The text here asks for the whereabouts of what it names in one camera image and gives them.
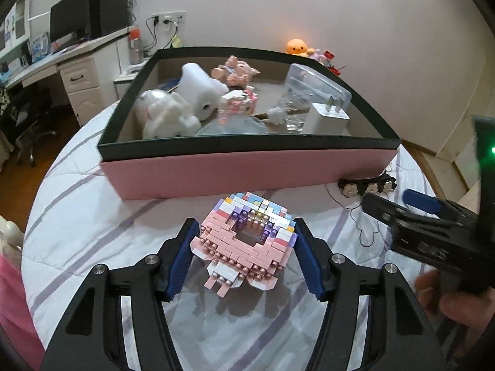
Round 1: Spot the pink pig figurine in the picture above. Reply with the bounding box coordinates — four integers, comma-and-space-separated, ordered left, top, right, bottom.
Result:
211, 55, 260, 86

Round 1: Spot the pink block toy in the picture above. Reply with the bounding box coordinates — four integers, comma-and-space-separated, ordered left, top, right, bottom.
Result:
189, 191, 298, 298

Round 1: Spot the white plush toy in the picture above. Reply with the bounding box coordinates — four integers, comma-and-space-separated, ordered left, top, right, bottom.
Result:
133, 89, 202, 140

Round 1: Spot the pink box with dark rim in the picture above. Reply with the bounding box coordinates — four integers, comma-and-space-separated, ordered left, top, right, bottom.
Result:
97, 46, 401, 202

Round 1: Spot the black computer tower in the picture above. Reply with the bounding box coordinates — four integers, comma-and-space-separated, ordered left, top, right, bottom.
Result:
86, 0, 130, 40

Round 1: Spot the black flowered hair clip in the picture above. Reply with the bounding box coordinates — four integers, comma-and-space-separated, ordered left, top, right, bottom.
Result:
338, 174, 397, 198

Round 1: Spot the grey bottle with red cap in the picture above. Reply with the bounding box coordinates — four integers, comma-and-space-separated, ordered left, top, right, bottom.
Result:
129, 26, 143, 64

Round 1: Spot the light teal soft item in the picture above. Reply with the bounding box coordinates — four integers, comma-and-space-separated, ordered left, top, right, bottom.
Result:
195, 115, 269, 136

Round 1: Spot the pink cloth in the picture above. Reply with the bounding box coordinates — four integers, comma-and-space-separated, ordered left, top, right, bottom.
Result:
0, 253, 45, 371

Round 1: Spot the orange octopus plush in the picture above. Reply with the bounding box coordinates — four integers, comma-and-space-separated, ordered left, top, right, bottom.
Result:
285, 39, 316, 58

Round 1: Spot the black office chair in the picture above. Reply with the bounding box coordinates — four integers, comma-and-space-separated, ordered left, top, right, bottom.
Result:
0, 85, 58, 168

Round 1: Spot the low white and black cabinet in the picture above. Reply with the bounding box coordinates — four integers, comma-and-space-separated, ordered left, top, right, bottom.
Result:
113, 56, 151, 103

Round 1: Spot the small block doll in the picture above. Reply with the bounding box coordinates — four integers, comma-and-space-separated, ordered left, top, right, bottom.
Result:
218, 87, 259, 118

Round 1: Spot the person's right hand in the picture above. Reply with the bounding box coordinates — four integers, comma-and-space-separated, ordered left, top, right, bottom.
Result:
415, 268, 495, 360

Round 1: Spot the black computer monitor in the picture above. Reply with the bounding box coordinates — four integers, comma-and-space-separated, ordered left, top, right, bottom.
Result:
49, 0, 90, 45

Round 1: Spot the blue packet box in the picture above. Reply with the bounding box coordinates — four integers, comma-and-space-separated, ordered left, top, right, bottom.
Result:
31, 34, 51, 60

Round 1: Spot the white wall outlet strip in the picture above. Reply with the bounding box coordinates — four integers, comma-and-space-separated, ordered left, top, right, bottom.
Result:
152, 11, 188, 26

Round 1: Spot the white rounded object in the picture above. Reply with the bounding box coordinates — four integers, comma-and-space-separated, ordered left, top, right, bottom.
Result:
0, 216, 24, 256

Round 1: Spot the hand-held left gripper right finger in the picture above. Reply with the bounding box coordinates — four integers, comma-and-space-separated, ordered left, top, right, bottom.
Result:
292, 217, 451, 371

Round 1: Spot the white wall charger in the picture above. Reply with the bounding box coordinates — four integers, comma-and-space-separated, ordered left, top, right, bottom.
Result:
307, 96, 351, 134

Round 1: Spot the clear plastic wrapper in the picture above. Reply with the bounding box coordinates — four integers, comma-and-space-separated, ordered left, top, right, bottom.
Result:
267, 96, 314, 134

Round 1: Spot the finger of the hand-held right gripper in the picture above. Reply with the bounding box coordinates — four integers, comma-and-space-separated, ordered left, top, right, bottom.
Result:
361, 193, 445, 236
402, 189, 479, 222

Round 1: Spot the white desk with drawers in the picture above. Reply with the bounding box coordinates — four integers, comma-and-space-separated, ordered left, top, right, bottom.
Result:
0, 33, 134, 124

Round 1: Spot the clear plastic case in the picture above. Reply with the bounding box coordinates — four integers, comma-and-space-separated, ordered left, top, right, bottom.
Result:
285, 63, 352, 111

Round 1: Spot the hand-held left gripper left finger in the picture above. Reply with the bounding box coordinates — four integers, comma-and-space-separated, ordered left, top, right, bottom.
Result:
41, 217, 201, 371

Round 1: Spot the white glass-door cabinet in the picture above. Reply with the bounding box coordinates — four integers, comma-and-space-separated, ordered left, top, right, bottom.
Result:
0, 0, 32, 53

